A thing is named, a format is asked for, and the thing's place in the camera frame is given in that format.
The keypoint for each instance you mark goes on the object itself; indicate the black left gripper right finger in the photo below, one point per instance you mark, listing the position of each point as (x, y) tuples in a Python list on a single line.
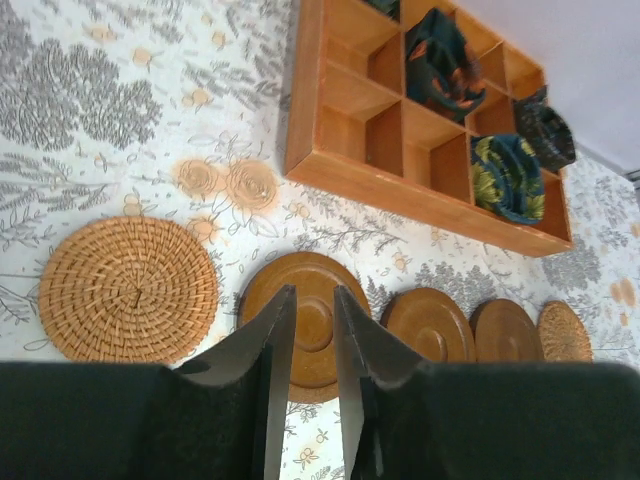
[(382, 411)]

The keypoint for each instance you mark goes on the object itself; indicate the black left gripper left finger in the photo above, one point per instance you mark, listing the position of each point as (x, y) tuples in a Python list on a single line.
[(232, 423)]

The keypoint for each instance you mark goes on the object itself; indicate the brown wooden coaster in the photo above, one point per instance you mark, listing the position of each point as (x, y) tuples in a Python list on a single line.
[(313, 376), (504, 333), (432, 324)]

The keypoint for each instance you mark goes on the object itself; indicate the woven rattan coaster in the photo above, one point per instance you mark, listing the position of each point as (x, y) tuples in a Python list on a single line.
[(128, 290), (563, 336)]

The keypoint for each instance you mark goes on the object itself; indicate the rolled green leaf cloth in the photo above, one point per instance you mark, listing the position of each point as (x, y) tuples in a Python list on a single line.
[(507, 178)]

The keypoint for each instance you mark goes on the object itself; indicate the orange wooden compartment box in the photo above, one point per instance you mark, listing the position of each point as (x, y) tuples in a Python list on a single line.
[(354, 132)]

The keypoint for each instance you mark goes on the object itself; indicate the rolled dark cloth right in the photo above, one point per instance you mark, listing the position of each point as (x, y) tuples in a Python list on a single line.
[(545, 130)]

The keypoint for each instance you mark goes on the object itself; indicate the rolled dark cloth orange accents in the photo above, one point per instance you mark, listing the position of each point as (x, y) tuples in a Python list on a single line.
[(442, 71)]

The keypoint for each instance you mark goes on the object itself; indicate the rolled dark cloth top-left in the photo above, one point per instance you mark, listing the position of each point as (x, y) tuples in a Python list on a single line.
[(389, 8)]

